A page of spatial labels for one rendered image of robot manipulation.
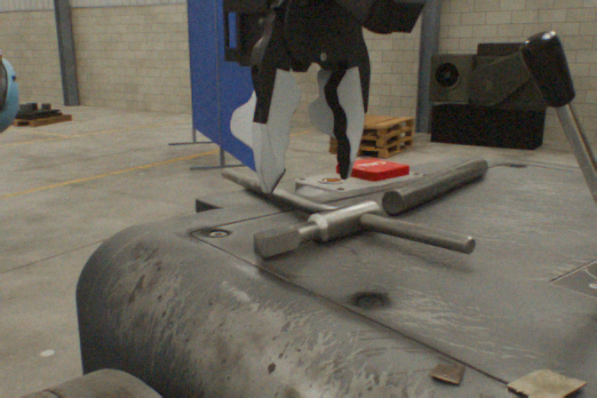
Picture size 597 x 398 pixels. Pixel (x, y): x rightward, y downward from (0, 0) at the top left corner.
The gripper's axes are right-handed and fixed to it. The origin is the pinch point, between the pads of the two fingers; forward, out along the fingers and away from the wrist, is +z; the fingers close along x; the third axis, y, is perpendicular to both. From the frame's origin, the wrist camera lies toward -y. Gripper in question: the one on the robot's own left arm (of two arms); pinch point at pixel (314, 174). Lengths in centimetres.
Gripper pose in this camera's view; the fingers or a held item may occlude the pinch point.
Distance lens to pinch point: 46.4
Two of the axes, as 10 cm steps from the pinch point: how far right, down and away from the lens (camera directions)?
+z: 0.0, 9.7, 2.5
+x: -7.7, 1.6, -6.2
